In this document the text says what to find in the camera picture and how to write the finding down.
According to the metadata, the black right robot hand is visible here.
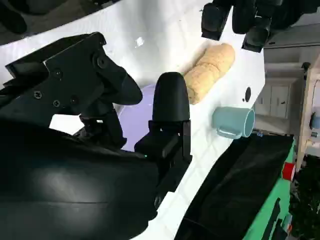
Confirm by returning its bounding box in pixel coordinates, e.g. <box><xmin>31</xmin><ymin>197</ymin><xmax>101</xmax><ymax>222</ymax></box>
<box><xmin>0</xmin><ymin>31</ymin><xmax>193</xmax><ymax>240</ymax></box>

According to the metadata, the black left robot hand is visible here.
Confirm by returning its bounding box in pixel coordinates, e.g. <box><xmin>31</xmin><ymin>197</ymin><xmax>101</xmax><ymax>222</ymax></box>
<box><xmin>201</xmin><ymin>0</ymin><xmax>308</xmax><ymax>53</ymax></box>

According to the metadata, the beige towel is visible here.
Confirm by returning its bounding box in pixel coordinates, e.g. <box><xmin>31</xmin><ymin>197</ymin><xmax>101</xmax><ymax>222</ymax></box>
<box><xmin>183</xmin><ymin>42</ymin><xmax>236</xmax><ymax>105</ymax></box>

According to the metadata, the lilac plate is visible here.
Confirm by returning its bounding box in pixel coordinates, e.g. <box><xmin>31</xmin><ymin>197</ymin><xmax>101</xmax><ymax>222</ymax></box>
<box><xmin>117</xmin><ymin>83</ymin><xmax>157</xmax><ymax>153</ymax></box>

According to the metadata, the pale green mug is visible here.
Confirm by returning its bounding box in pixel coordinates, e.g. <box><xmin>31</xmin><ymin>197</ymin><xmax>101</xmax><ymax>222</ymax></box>
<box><xmin>211</xmin><ymin>106</ymin><xmax>256</xmax><ymax>140</ymax></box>

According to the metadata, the pale wooden cabinet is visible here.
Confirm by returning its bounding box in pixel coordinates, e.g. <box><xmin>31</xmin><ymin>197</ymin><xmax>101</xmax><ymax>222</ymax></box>
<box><xmin>296</xmin><ymin>63</ymin><xmax>320</xmax><ymax>163</ymax></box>

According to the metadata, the black backdrop cloth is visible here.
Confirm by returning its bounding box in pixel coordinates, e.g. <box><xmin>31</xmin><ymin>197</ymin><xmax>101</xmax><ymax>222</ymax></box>
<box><xmin>174</xmin><ymin>133</ymin><xmax>295</xmax><ymax>240</ymax></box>

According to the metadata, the green panel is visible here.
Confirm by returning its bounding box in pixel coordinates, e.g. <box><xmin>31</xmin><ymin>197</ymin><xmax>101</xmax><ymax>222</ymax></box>
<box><xmin>239</xmin><ymin>139</ymin><xmax>301</xmax><ymax>240</ymax></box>

